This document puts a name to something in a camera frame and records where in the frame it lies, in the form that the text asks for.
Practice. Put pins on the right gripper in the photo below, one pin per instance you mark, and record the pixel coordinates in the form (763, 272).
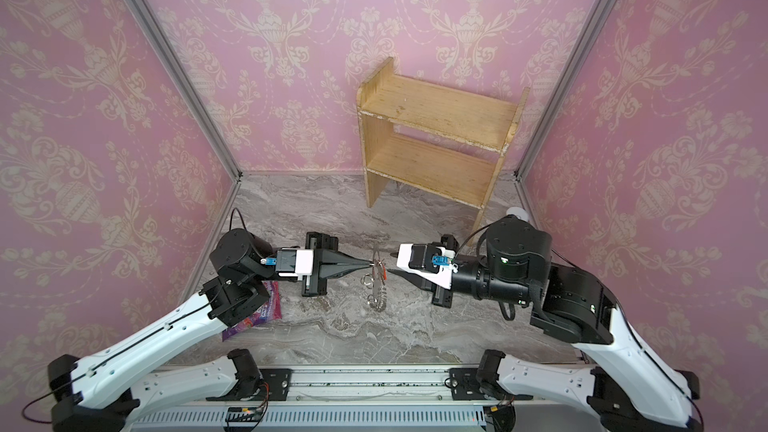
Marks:
(444, 291)

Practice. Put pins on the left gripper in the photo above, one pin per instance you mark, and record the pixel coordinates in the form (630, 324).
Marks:
(325, 246)

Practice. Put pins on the metal key ring plate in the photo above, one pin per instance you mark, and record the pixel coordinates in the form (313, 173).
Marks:
(375, 282)

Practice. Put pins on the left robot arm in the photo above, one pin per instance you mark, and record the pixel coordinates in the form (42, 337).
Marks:
(110, 389)

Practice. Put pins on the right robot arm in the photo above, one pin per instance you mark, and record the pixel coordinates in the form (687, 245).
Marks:
(625, 384)

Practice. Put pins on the pink snack packet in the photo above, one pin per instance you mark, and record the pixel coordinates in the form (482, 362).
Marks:
(270, 311)

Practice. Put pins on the wooden two-tier shelf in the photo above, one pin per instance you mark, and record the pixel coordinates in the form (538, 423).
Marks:
(448, 142)

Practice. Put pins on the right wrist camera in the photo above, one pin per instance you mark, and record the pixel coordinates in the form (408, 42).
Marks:
(434, 263)

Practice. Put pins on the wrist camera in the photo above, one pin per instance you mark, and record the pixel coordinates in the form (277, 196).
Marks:
(434, 263)
(289, 264)

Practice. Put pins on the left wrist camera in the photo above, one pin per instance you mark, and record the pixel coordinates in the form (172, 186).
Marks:
(289, 264)

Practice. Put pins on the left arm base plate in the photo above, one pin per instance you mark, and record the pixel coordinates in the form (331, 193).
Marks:
(272, 384)

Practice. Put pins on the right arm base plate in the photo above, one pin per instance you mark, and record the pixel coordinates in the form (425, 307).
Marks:
(464, 386)

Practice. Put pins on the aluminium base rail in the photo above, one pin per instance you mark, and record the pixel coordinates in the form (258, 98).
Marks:
(369, 398)

